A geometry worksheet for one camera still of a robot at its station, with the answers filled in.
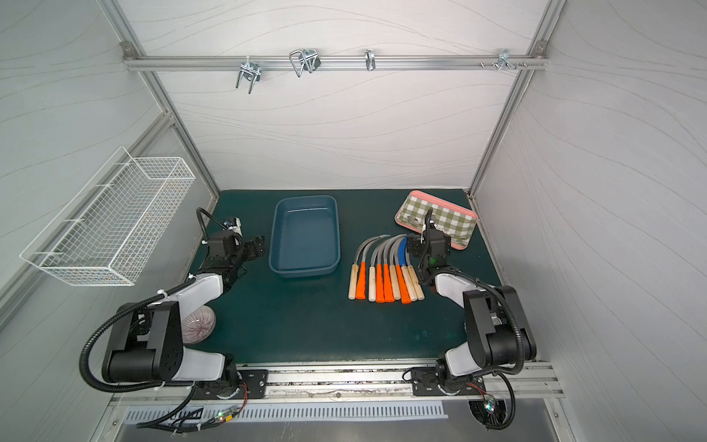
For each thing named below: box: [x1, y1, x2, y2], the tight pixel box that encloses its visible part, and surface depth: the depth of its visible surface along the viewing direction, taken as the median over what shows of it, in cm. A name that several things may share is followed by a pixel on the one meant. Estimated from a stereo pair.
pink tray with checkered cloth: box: [394, 190, 479, 251], surface depth 113 cm
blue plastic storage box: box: [268, 195, 341, 278], surface depth 106 cm
